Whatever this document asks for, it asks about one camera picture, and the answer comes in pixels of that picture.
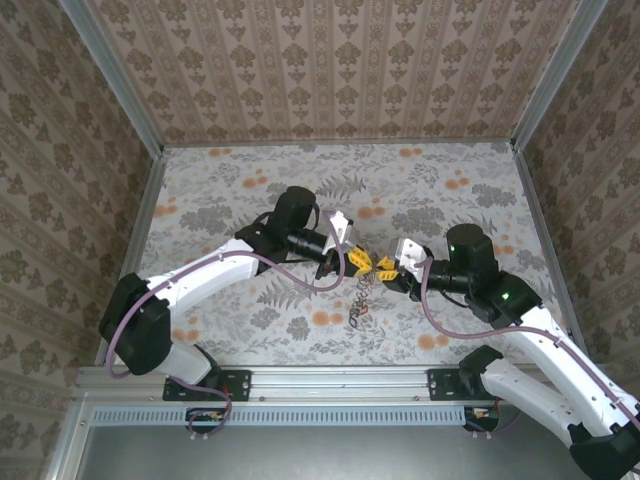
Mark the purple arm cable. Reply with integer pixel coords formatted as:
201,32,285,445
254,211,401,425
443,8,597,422
418,255,640,441
106,212,351,444

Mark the aluminium table frame rail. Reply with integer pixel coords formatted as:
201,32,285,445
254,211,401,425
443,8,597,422
94,149,169,371
74,364,501,402
514,144,586,341

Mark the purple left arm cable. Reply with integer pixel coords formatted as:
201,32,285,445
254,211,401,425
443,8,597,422
106,212,351,444

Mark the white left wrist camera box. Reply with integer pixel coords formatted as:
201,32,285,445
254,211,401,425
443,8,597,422
322,209,356,254

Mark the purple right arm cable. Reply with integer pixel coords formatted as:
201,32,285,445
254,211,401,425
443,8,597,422
418,255,640,441

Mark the grey slotted cable duct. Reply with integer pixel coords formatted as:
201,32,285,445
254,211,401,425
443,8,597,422
89,404,466,427

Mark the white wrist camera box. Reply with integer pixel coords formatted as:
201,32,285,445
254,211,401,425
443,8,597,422
322,209,356,254
394,237,434,276

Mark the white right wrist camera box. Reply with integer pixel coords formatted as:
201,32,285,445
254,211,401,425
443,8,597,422
394,237,434,276

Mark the grey metal sheet panel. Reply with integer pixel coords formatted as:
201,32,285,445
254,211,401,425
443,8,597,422
44,399,576,480

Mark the aluminium frame corner post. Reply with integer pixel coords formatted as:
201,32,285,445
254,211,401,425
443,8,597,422
59,0,166,154
509,0,609,151

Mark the round metal key holder disc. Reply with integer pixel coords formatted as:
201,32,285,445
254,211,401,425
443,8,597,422
345,273,377,332

